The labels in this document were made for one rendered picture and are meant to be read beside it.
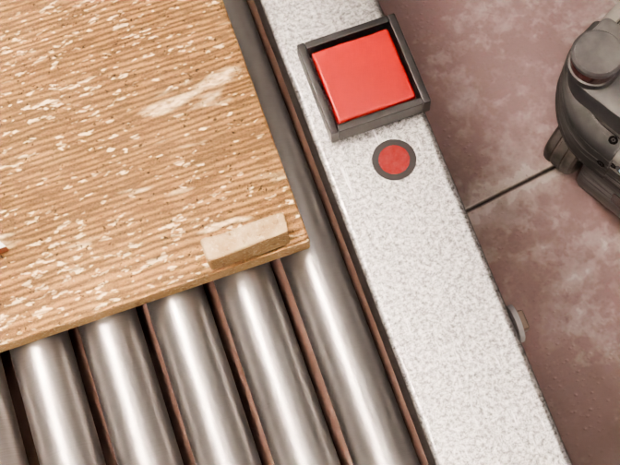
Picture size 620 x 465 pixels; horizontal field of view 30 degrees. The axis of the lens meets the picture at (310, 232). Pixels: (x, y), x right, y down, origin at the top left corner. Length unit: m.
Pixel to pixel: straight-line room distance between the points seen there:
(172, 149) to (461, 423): 0.28
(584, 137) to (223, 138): 0.87
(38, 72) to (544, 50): 1.19
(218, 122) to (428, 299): 0.19
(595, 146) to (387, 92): 0.80
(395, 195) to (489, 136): 1.03
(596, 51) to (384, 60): 0.75
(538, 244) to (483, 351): 1.01
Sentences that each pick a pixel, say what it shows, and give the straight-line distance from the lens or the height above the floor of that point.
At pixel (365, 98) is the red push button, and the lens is 0.84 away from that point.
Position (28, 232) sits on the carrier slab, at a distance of 0.82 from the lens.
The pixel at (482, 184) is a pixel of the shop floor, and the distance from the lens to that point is 1.82.
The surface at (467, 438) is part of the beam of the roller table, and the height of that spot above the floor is 0.92.
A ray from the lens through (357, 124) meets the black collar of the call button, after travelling 0.82.
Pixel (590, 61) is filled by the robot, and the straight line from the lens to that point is 1.56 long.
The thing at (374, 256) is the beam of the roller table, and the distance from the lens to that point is 0.81.
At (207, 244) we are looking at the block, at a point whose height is 0.96.
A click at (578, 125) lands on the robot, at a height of 0.23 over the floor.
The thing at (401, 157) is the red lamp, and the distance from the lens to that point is 0.83.
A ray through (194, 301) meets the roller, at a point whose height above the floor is 0.92.
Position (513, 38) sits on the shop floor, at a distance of 1.93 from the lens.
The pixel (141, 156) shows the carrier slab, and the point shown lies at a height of 0.94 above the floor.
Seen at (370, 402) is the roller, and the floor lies 0.92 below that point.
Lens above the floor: 1.68
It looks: 71 degrees down
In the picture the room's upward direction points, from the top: 7 degrees counter-clockwise
